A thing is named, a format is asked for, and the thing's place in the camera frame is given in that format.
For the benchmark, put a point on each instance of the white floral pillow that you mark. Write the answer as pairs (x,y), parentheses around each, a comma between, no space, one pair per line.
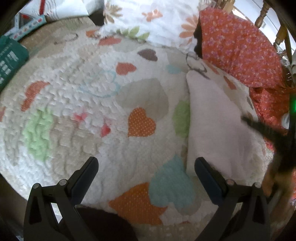
(162,23)

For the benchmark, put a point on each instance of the heart patterned quilt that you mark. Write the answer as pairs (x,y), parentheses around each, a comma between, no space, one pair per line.
(125,102)

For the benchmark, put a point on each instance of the right hand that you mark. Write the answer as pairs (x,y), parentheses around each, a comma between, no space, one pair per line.
(274,178)

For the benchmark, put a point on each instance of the orange floral pillow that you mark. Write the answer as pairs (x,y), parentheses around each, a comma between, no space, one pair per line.
(240,49)

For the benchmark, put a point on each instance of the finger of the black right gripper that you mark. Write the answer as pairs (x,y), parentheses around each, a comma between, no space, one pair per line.
(271,134)

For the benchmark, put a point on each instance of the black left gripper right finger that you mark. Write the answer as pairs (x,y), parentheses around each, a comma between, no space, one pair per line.
(242,212)

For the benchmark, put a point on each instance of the wooden chair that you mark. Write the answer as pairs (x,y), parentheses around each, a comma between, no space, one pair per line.
(268,21)

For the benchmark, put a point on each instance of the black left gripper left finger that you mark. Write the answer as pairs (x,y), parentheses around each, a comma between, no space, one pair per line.
(51,213)

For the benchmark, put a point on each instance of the white bag with red stripe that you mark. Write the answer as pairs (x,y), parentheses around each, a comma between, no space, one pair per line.
(14,13)

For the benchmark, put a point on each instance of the white cloth with grey stripe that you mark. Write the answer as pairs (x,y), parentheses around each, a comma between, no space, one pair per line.
(217,132)

